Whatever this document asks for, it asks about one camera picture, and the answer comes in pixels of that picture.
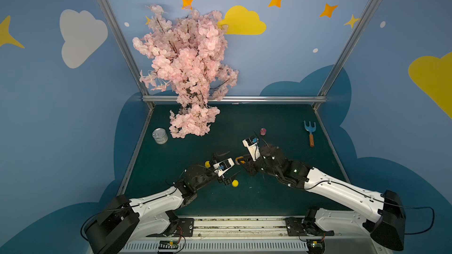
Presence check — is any blue garden fork toy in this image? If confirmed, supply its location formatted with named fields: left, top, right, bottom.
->
left=304, top=121, right=317, bottom=148

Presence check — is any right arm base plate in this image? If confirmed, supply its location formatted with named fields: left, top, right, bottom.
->
left=285, top=217, right=335, bottom=237

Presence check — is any aluminium frame left post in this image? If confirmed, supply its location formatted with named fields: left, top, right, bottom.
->
left=97, top=0, right=149, bottom=98

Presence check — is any aluminium frame right post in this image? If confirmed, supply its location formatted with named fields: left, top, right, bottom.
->
left=313, top=0, right=383, bottom=112

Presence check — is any aluminium front rail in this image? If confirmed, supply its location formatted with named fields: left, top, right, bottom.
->
left=118, top=216, right=392, bottom=254

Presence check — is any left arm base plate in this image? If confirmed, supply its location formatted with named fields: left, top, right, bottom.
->
left=147, top=218, right=194, bottom=237

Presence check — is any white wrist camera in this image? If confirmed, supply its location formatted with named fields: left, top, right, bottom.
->
left=242, top=136, right=261, bottom=162
left=213, top=158, right=235, bottom=178

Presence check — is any aluminium frame back bar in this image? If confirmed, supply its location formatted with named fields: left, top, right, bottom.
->
left=142, top=95, right=327, bottom=103

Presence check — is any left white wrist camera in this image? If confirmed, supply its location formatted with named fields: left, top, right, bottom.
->
left=213, top=158, right=235, bottom=178

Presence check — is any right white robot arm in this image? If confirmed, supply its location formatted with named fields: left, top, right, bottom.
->
left=235, top=144, right=408, bottom=251

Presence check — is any pink cherry blossom tree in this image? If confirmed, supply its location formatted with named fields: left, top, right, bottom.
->
left=133, top=5, right=238, bottom=138

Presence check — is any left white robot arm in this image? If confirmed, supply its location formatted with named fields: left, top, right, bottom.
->
left=80, top=155, right=240, bottom=254

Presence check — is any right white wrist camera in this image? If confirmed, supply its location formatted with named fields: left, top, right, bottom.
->
left=242, top=136, right=261, bottom=162

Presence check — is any small circuit board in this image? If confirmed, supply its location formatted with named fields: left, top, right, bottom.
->
left=157, top=240, right=180, bottom=253

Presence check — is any aluminium frame post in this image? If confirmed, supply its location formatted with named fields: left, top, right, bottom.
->
left=313, top=0, right=383, bottom=112
left=97, top=0, right=149, bottom=98

